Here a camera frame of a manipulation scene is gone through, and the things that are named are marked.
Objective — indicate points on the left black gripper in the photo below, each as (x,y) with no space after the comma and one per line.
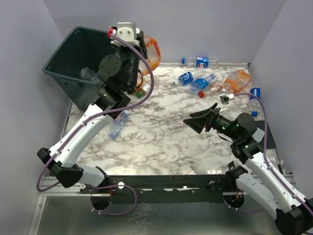
(141,48)

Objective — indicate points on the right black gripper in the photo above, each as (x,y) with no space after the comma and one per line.
(199,124)

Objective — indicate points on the large orange bottle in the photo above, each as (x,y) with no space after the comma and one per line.
(154,55)
(237,81)

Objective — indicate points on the crushed clear bottle white cap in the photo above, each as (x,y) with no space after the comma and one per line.
(89,75)

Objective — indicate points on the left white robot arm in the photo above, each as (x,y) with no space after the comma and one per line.
(119,76)

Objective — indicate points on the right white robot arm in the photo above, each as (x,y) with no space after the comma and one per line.
(291,210)

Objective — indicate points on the dark green plastic bin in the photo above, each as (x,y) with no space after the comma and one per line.
(82,48)

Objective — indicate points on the clear bottle red print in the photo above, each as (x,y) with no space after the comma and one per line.
(212,89)

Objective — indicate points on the light blue label bottle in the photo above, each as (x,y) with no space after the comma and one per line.
(202,83)

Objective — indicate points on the orange juice bottle left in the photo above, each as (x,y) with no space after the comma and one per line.
(140,81)

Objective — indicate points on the blue label water bottle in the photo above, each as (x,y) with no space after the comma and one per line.
(189,76)

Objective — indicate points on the green cap tea bottle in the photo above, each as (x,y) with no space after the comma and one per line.
(143,91)

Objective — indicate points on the Pepsi bottle right edge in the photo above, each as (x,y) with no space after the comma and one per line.
(254,105)

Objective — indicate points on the grey rectangular box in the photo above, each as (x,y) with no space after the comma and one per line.
(258,135)

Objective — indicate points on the purple label water bottle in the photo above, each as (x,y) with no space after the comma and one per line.
(118,124)

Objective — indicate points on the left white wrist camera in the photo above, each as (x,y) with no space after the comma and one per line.
(126,31)

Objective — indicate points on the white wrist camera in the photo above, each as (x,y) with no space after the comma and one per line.
(225,100)
(126,31)

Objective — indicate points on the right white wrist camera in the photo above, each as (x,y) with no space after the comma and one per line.
(225,100)

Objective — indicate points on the Pepsi bottle at back wall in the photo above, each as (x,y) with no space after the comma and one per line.
(198,62)

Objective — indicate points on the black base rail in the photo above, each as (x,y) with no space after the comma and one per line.
(166,189)

